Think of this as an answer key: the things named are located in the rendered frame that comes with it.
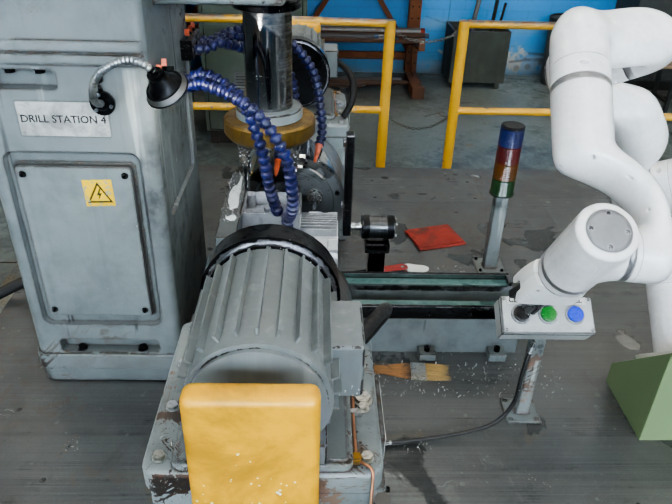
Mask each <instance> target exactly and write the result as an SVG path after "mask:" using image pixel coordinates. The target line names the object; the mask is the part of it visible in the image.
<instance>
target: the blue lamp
mask: <svg viewBox="0 0 672 504"><path fill-rule="evenodd" d="M524 133H525V130H523V131H520V132H513V131H508V130H505V129H503V128H502V127H501V128H500V134H499V140H498V144H499V145H500V146H501V147H504V148H507V149H518V148H521V147H522V144H523V138H524Z"/></svg>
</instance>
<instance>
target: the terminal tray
mask: <svg viewBox="0 0 672 504"><path fill-rule="evenodd" d="M250 193H253V195H250ZM277 193H278V196H279V200H280V202H281V206H282V207H283V213H285V211H286V205H287V204H286V202H287V199H286V195H287V194H286V192H277ZM298 195H299V199H298V200H299V205H298V206H299V209H298V213H297V217H296V218H295V220H294V222H293V225H294V228H296V229H299V230H300V222H301V210H302V193H298ZM246 209H249V211H246ZM270 209H271V208H270V207H269V202H268V201H267V197H266V195H265V192H250V191H247V192H246V196H245V200H244V204H243V208H242V212H241V218H242V229H243V228H246V227H248V226H253V225H259V224H279V225H282V223H281V220H282V219H281V216H282V215H281V216H280V217H275V216H273V214H272V213H271V210H270Z"/></svg>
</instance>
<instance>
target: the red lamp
mask: <svg viewBox="0 0 672 504"><path fill-rule="evenodd" d="M521 149H522V147H521V148H518V149H507V148H504V147H501V146H500V145H499V144H498V146H497V151H496V152H497V153H496V157H495V158H496V159H495V161H496V162H497V163H499V164H502V165H506V166H514V165H517V164H519V159H520V155H521Z"/></svg>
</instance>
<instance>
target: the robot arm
mask: <svg viewBox="0 0 672 504"><path fill-rule="evenodd" d="M671 62H672V17H671V16H669V15H668V14H666V13H664V12H662V11H659V10H656V9H652V8H645V7H632V8H621V9H613V10H597V9H593V8H590V7H585V6H578V7H574V8H571V9H569V10H568V11H566V12H565V13H564V14H562V15H561V17H560V18H559V19H558V20H557V22H556V23H555V25H554V27H553V29H552V32H551V35H550V41H549V57H548V59H547V61H546V65H545V67H544V69H545V80H546V84H547V88H548V89H549V91H550V114H551V141H552V157H553V162H554V165H555V167H556V169H557V170H558V171H559V172H560V173H562V174H563V175H565V176H567V177H570V178H572V179H574V180H577V181H580V182H582V183H585V184H587V185H589V186H591V187H593V188H595V189H597V190H599V191H601V192H602V193H604V194H606V195H607V196H608V197H610V201H611V204H607V203H596V204H592V205H590V206H588V207H586V208H584V209H583V210H582V211H581V212H580V213H579V214H578V215H577V216H576V218H575V219H574V220H573V221H572V222H571V223H570V224H569V225H568V227H567V228H566V229H565V230H564V231H563V232H562V233H561V234H560V235H559V237H558V238H557V239H556V240H555V241H554V242H553V243H552V244H551V245H550V247H549V248H548V249H547V250H546V251H545V252H544V253H543V254H542V256H541V258H540V259H537V260H535V261H533V262H531V263H529V264H528V265H526V266H525V267H523V268H522V269H521V270H520V271H519V272H518V273H517V274H516V275H515V276H514V277H513V283H519V285H518V286H516V287H514V288H512V289H511V290H509V298H514V299H515V301H516V302H518V303H520V304H522V308H525V314H526V315H528V314H531V315H535V314H536V313H537V312H538V311H539V310H540V309H541V307H548V306H550V305H572V304H574V303H576V302H577V301H578V300H580V299H581V298H582V297H583V296H584V295H585V293H586V292H587V291H588V290H589V289H591V288H592V287H593V286H594V285H596V284H597V283H601V282H607V281H621V282H630V283H641V284H645V286H646V294H647V303H648V311H649V320H650V328H651V337H652V345H653V353H645V354H639V355H636V356H635V359H639V358H645V357H651V356H657V355H663V354H669V353H672V217H671V216H672V159H667V160H663V161H658V160H659V159H660V157H661V156H662V154H663V153H664V151H665V149H666V146H667V143H668V136H669V134H668V126H667V122H666V119H665V116H664V114H663V111H662V109H661V106H660V104H659V102H658V100H657V99H656V97H655V96H654V95H653V94H652V93H651V92H650V91H648V90H646V89H644V88H642V87H639V86H636V85H631V84H627V83H623V82H625V81H628V80H631V79H635V78H638V77H641V76H645V75H648V74H651V73H653V72H656V71H658V70H660V69H662V68H664V67H665V66H667V65H668V64H669V63H671ZM657 161H658V162H657Z"/></svg>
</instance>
